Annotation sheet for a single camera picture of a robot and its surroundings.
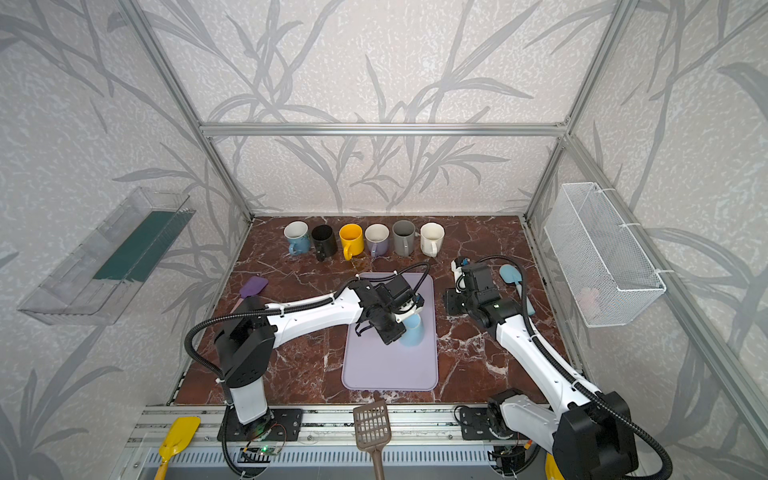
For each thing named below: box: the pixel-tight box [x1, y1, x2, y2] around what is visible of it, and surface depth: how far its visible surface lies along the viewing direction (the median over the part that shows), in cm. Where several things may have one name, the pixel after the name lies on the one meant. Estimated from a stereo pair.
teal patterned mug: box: [283, 220, 311, 255], surface depth 105 cm
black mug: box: [312, 224, 337, 261], surface depth 107 cm
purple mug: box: [364, 222, 391, 258], surface depth 107 cm
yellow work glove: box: [546, 452, 565, 480], surface depth 68 cm
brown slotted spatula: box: [353, 400, 391, 480], surface depth 73 cm
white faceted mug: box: [420, 222, 445, 258], surface depth 104 cm
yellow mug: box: [339, 223, 365, 261], surface depth 105 cm
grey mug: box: [392, 219, 417, 257], surface depth 104 cm
